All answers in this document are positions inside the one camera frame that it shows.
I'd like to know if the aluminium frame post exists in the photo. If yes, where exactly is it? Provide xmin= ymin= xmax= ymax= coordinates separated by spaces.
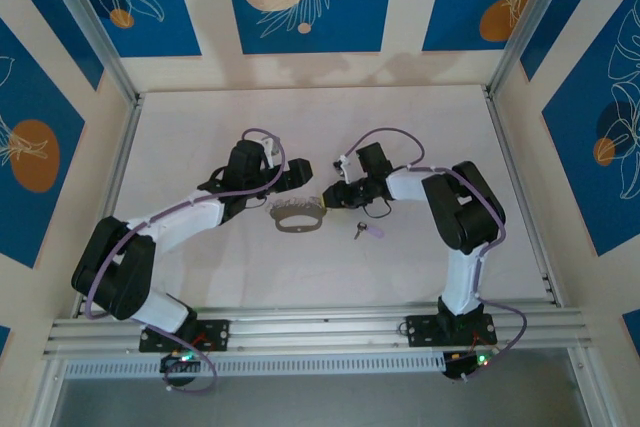
xmin=27 ymin=359 xmax=69 ymax=427
xmin=37 ymin=0 xmax=146 ymax=108
xmin=482 ymin=0 xmax=571 ymax=98
xmin=567 ymin=346 xmax=619 ymax=427

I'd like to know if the key with purple cap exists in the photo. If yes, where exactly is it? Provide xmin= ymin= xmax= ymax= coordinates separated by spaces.
xmin=353 ymin=220 xmax=385 ymax=242

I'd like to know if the white slotted cable duct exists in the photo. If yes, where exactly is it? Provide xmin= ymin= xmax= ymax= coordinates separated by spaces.
xmin=62 ymin=351 xmax=446 ymax=381

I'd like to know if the aluminium side rail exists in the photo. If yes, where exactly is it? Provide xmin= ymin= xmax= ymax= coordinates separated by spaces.
xmin=74 ymin=94 xmax=146 ymax=318
xmin=482 ymin=86 xmax=564 ymax=306

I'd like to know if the black controller board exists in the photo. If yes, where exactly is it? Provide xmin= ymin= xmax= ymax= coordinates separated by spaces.
xmin=159 ymin=350 xmax=201 ymax=388
xmin=442 ymin=349 xmax=494 ymax=383

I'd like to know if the thin black right gripper cable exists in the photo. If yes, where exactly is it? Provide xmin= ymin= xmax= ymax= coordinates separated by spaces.
xmin=362 ymin=199 xmax=395 ymax=221

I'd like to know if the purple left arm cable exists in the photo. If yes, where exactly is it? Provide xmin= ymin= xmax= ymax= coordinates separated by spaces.
xmin=82 ymin=127 xmax=287 ymax=396

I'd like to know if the aluminium front beam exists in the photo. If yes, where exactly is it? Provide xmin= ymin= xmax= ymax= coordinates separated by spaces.
xmin=42 ymin=302 xmax=599 ymax=361

